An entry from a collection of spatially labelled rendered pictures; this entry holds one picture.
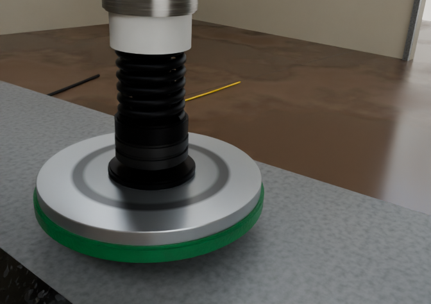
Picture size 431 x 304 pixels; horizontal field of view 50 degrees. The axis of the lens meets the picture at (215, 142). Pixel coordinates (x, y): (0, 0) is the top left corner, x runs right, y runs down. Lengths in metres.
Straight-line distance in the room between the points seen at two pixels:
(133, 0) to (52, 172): 0.18
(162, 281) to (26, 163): 0.28
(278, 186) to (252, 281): 0.17
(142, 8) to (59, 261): 0.23
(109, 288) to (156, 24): 0.21
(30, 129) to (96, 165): 0.27
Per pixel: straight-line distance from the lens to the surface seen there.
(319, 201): 0.54
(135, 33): 0.38
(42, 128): 0.72
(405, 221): 0.53
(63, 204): 0.41
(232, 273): 0.41
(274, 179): 0.57
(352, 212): 0.53
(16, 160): 0.63
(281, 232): 0.47
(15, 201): 0.54
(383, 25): 5.68
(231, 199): 0.41
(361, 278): 0.44
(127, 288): 0.40
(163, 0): 0.37
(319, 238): 0.47
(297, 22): 6.21
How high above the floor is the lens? 1.08
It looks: 23 degrees down
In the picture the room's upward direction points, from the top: 3 degrees clockwise
